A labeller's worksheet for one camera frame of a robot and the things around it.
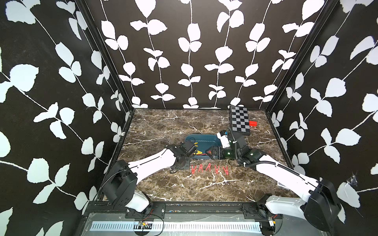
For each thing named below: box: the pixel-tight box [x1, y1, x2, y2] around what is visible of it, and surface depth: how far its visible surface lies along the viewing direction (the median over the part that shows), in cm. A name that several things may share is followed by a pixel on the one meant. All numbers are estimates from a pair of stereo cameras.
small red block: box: [248, 120, 258, 127], surface depth 113 cm
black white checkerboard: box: [231, 106, 251, 133], surface depth 113 cm
